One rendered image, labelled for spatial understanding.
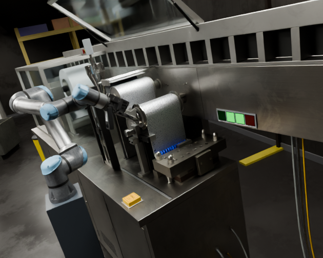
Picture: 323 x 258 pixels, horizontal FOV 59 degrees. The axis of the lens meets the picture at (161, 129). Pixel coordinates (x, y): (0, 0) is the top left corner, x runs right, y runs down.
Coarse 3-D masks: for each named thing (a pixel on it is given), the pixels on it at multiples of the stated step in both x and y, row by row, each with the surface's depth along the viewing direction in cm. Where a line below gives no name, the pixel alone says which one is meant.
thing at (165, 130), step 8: (168, 120) 159; (176, 120) 162; (152, 128) 153; (160, 128) 157; (168, 128) 160; (176, 128) 163; (184, 128) 166; (160, 136) 157; (168, 136) 160; (176, 136) 164; (184, 136) 167; (152, 144) 155; (160, 144) 158; (168, 144) 161
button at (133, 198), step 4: (128, 196) 143; (132, 196) 142; (136, 196) 141; (124, 200) 140; (128, 200) 139; (132, 200) 138; (136, 200) 139; (140, 200) 141; (128, 204) 137; (132, 204) 138
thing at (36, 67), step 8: (72, 56) 279; (80, 56) 227; (88, 56) 230; (32, 64) 313; (40, 64) 264; (48, 64) 214; (56, 64) 217; (16, 72) 305; (40, 72) 212; (48, 88) 217; (40, 128) 313
